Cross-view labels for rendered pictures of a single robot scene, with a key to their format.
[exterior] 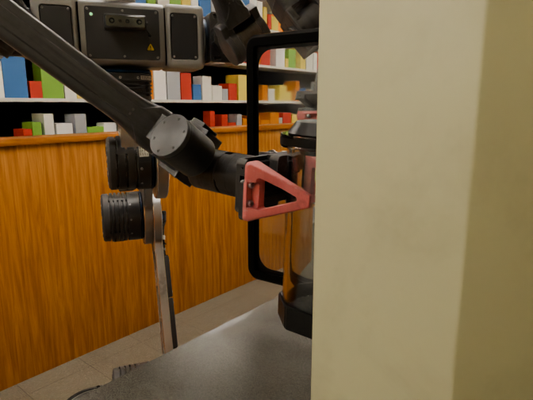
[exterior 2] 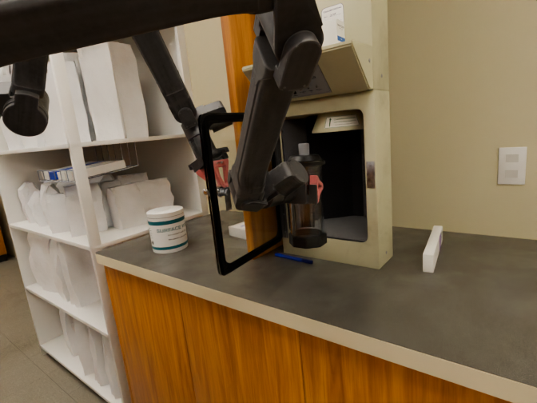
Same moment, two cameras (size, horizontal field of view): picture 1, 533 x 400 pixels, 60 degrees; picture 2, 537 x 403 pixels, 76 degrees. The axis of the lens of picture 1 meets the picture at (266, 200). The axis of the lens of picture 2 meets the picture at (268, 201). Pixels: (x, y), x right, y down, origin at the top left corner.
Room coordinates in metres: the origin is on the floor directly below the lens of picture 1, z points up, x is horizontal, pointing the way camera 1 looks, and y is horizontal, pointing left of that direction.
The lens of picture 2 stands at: (0.63, 0.84, 1.34)
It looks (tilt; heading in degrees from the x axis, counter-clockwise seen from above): 12 degrees down; 269
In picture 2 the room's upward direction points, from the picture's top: 6 degrees counter-clockwise
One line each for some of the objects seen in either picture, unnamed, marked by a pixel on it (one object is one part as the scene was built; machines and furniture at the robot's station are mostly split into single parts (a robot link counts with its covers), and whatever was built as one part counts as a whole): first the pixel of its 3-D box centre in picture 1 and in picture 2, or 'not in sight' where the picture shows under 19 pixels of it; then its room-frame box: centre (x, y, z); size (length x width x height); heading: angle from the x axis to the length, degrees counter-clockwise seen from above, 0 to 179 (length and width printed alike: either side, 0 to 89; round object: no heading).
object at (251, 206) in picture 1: (281, 191); (309, 188); (0.52, -0.02, 1.19); 0.09 x 0.07 x 0.07; 54
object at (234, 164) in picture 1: (250, 177); (283, 191); (0.58, 0.02, 1.19); 0.10 x 0.07 x 0.07; 144
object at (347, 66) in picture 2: not in sight; (304, 77); (0.50, -0.09, 1.46); 0.32 x 0.12 x 0.10; 140
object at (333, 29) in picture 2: not in sight; (331, 36); (0.44, -0.04, 1.54); 0.05 x 0.05 x 0.06; 55
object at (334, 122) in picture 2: not in sight; (340, 121); (0.38, -0.20, 1.34); 0.18 x 0.18 x 0.05
